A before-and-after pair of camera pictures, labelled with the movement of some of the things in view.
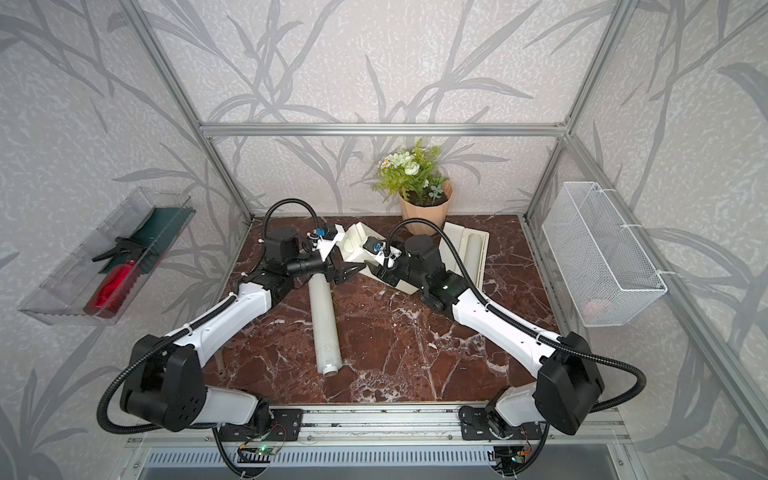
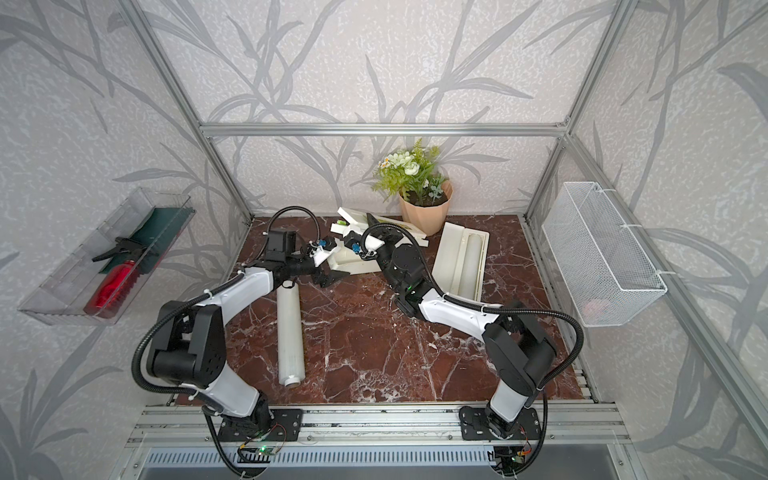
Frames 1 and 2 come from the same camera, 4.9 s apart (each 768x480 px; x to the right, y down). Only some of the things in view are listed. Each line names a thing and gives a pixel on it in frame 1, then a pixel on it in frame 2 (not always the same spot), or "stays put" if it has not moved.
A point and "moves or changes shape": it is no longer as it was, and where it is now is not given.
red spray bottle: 110,293 stays put
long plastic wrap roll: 324,324 to 290,325
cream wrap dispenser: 350,247 moves or changes shape
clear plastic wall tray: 91,286 stays put
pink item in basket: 591,308 stays put
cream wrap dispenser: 473,246 stays put
